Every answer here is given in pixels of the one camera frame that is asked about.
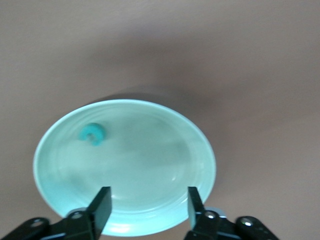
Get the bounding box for pale green round plate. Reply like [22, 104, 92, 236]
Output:
[32, 99, 217, 237]

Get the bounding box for brown table cover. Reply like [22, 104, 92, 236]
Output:
[0, 0, 320, 240]

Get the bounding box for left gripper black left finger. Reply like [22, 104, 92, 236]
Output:
[86, 186, 113, 239]

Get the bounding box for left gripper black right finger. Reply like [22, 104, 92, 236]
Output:
[187, 186, 206, 231]

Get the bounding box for teal foam letter c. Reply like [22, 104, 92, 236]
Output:
[78, 122, 106, 147]

